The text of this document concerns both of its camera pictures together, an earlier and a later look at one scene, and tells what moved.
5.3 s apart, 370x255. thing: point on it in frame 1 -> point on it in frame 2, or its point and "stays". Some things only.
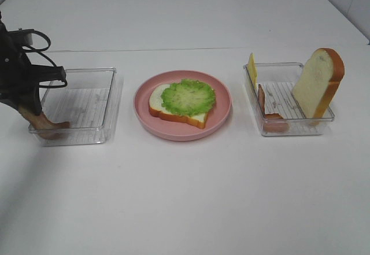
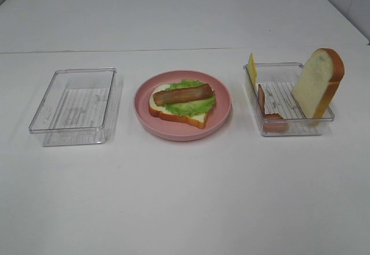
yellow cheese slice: (252, 69) stays
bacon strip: (45, 128) -> (183, 94)
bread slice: (156, 108) stays
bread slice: (315, 88) stays
